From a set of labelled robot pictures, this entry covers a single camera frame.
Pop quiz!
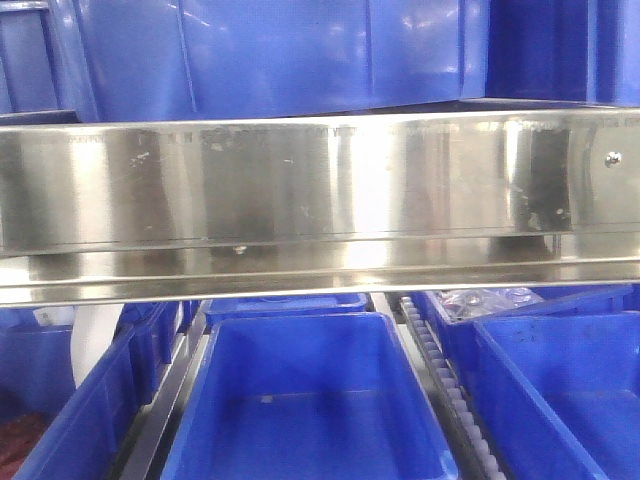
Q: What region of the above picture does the blue bin rear middle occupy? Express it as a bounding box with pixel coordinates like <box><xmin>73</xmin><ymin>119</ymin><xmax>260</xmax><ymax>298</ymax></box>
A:
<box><xmin>204</xmin><ymin>293</ymin><xmax>369</xmax><ymax>327</ymax></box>

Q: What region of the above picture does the blue bin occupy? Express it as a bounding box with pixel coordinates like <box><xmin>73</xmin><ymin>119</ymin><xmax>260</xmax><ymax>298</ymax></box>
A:
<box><xmin>409</xmin><ymin>284</ymin><xmax>639</xmax><ymax>352</ymax></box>
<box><xmin>162</xmin><ymin>313</ymin><xmax>459</xmax><ymax>479</ymax></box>
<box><xmin>204</xmin><ymin>293</ymin><xmax>369</xmax><ymax>327</ymax></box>
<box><xmin>449</xmin><ymin>311</ymin><xmax>639</xmax><ymax>479</ymax></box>
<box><xmin>1</xmin><ymin>302</ymin><xmax>181</xmax><ymax>479</ymax></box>

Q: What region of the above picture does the clear plastic bag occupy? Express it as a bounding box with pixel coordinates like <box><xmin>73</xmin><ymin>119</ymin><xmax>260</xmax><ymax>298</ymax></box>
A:
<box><xmin>436</xmin><ymin>287</ymin><xmax>543</xmax><ymax>321</ymax></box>

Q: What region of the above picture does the blue bin lower middle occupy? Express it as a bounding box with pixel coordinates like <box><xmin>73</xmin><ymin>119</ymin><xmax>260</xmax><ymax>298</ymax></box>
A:
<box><xmin>162</xmin><ymin>313</ymin><xmax>459</xmax><ymax>479</ymax></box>

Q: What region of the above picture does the white cylindrical object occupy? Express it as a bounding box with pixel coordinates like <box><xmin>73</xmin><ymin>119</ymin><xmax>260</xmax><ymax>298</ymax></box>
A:
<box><xmin>70</xmin><ymin>303</ymin><xmax>124</xmax><ymax>387</ymax></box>

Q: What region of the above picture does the large blue crate upper middle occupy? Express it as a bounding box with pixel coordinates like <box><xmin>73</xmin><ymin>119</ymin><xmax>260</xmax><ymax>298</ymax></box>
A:
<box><xmin>56</xmin><ymin>1</ymin><xmax>490</xmax><ymax>121</ymax></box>

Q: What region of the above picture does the blue bin lower right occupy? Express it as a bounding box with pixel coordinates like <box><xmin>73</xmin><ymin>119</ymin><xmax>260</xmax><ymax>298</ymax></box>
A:
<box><xmin>449</xmin><ymin>311</ymin><xmax>639</xmax><ymax>479</ymax></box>

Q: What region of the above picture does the white roller track strip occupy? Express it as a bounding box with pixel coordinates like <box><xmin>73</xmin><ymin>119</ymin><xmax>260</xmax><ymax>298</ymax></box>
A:
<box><xmin>399</xmin><ymin>295</ymin><xmax>506</xmax><ymax>479</ymax></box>

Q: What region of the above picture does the blue bin lower left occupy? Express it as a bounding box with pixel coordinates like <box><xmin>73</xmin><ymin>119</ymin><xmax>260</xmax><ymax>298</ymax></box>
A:
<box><xmin>1</xmin><ymin>302</ymin><xmax>181</xmax><ymax>479</ymax></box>

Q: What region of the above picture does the blue bin rear right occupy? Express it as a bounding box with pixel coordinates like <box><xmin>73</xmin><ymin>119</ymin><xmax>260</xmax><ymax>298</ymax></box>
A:
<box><xmin>409</xmin><ymin>284</ymin><xmax>639</xmax><ymax>352</ymax></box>

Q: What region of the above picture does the blue crate upper right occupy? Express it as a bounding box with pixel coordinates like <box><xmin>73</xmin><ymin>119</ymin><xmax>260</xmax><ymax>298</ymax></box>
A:
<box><xmin>486</xmin><ymin>1</ymin><xmax>639</xmax><ymax>106</ymax></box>

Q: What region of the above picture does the blue crate upper left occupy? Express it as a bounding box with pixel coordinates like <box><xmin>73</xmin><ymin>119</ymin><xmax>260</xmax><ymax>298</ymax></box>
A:
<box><xmin>1</xmin><ymin>1</ymin><xmax>99</xmax><ymax>122</ymax></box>

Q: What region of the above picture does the dark red item in bin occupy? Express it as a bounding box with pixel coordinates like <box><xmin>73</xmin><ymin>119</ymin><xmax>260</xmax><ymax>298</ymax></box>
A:
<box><xmin>1</xmin><ymin>412</ymin><xmax>48</xmax><ymax>479</ymax></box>

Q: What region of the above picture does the stainless steel shelf front rail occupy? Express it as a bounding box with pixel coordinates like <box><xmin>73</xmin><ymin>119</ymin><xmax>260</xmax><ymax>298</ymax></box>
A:
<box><xmin>1</xmin><ymin>107</ymin><xmax>639</xmax><ymax>306</ymax></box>

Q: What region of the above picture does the metal divider rail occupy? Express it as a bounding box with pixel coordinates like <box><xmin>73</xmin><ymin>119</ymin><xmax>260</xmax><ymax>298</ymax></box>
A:
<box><xmin>107</xmin><ymin>309</ymin><xmax>208</xmax><ymax>479</ymax></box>

